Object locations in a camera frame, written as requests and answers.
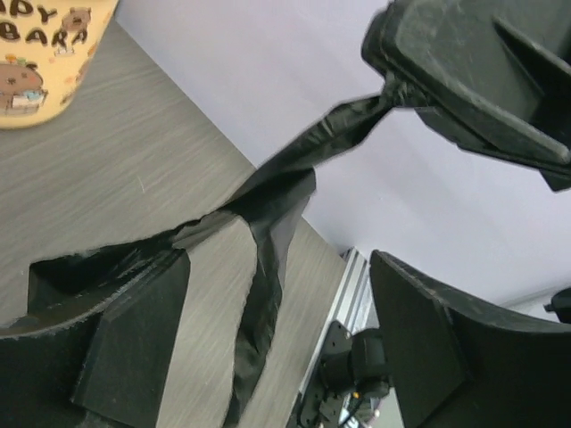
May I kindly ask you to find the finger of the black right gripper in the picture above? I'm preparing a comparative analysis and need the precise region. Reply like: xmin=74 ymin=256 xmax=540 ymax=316
xmin=361 ymin=1 xmax=570 ymax=168
xmin=415 ymin=106 xmax=570 ymax=192

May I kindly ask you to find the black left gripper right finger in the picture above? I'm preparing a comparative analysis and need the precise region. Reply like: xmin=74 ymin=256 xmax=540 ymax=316
xmin=370 ymin=251 xmax=570 ymax=427

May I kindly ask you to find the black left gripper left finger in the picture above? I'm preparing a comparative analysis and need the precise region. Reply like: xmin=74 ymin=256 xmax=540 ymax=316
xmin=1 ymin=249 xmax=191 ymax=427

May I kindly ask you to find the black trash bag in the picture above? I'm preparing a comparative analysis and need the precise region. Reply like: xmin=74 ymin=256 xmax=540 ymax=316
xmin=53 ymin=73 xmax=429 ymax=428

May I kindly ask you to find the yellow capybara trash bin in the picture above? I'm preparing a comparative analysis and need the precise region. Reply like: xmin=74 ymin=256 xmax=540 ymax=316
xmin=1 ymin=0 xmax=118 ymax=129

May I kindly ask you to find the aluminium frame rail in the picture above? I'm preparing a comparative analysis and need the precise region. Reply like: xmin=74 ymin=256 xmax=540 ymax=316
xmin=299 ymin=247 xmax=378 ymax=399

